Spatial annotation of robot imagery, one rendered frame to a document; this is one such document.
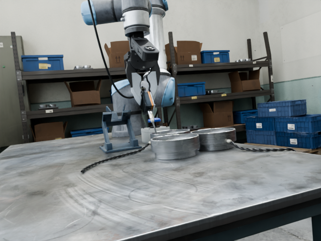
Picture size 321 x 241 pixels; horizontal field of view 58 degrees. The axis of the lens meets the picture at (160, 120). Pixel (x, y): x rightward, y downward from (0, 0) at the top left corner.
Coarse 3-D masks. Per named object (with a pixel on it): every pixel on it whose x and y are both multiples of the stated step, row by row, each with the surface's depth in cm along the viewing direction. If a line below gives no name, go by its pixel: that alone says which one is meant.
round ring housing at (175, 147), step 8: (160, 136) 67; (168, 136) 68; (176, 136) 68; (184, 136) 67; (192, 136) 65; (152, 144) 61; (160, 144) 59; (168, 144) 58; (176, 144) 58; (184, 144) 58; (192, 144) 59; (160, 152) 59; (168, 152) 58; (176, 152) 58; (184, 152) 59; (192, 152) 60
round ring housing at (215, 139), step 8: (216, 128) 73; (224, 128) 72; (232, 128) 69; (200, 136) 64; (208, 136) 63; (216, 136) 63; (224, 136) 63; (232, 136) 65; (200, 144) 65; (208, 144) 64; (216, 144) 63; (224, 144) 64
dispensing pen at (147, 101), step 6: (144, 90) 83; (144, 96) 79; (144, 102) 79; (150, 102) 79; (144, 108) 79; (150, 108) 79; (144, 114) 81; (150, 114) 78; (150, 120) 78; (156, 132) 76
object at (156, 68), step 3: (156, 63) 82; (153, 66) 81; (156, 66) 82; (159, 66) 82; (150, 69) 82; (153, 69) 81; (156, 69) 82; (159, 69) 82; (156, 72) 82; (159, 72) 82; (156, 75) 82; (159, 75) 82; (159, 78) 82
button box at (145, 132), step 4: (144, 128) 91; (148, 128) 89; (152, 128) 88; (156, 128) 86; (160, 128) 86; (164, 128) 87; (168, 128) 87; (144, 132) 88; (148, 132) 85; (144, 136) 89; (148, 136) 85; (144, 140) 89; (148, 140) 86
